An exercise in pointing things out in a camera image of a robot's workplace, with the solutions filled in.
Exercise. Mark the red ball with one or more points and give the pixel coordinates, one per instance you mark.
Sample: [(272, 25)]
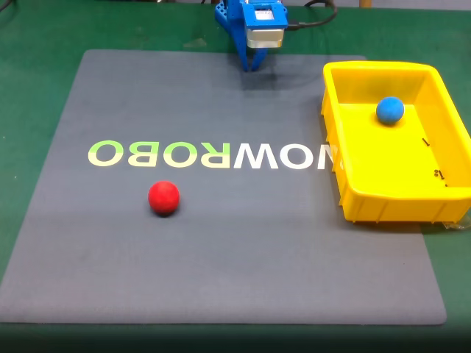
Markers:
[(163, 198)]

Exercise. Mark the clear plastic wrapper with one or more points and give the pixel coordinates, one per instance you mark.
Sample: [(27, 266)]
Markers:
[(458, 225)]

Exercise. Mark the yellow plastic bin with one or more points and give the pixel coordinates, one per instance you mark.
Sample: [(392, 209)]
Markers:
[(386, 173)]

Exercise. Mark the grey mat with lettering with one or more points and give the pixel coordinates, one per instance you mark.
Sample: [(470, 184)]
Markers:
[(221, 250)]

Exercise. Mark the blue and silver camera box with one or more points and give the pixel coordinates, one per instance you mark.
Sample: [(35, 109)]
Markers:
[(265, 36)]

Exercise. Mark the blue ball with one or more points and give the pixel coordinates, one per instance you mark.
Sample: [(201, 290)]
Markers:
[(390, 110)]

